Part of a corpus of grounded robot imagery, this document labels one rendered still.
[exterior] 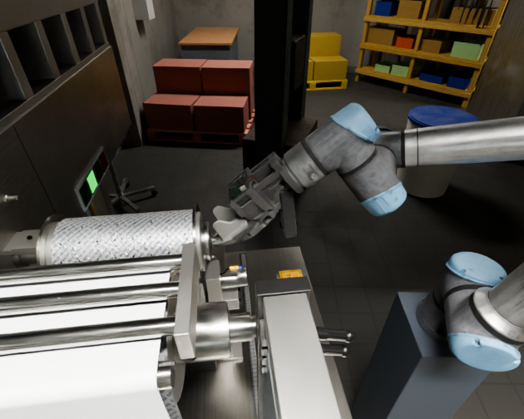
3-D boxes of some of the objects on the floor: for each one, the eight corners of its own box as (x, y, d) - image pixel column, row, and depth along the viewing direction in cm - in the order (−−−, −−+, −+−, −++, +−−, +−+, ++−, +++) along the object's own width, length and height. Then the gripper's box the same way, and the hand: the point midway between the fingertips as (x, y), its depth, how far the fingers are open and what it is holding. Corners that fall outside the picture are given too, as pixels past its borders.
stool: (163, 187, 305) (149, 123, 267) (135, 227, 258) (114, 157, 220) (106, 183, 310) (85, 120, 273) (70, 221, 264) (38, 152, 226)
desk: (240, 75, 615) (239, 27, 565) (234, 101, 498) (231, 42, 449) (201, 75, 616) (196, 27, 567) (185, 101, 499) (177, 42, 450)
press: (241, 194, 294) (217, -338, 133) (249, 151, 363) (239, -234, 202) (318, 197, 292) (389, -343, 130) (311, 152, 361) (352, -237, 199)
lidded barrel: (439, 171, 328) (465, 105, 287) (461, 203, 284) (494, 131, 244) (384, 169, 332) (401, 104, 292) (397, 199, 289) (418, 128, 248)
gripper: (272, 142, 59) (191, 209, 65) (281, 170, 51) (188, 241, 58) (299, 171, 63) (221, 230, 70) (311, 200, 55) (222, 264, 62)
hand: (221, 239), depth 65 cm, fingers closed, pressing on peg
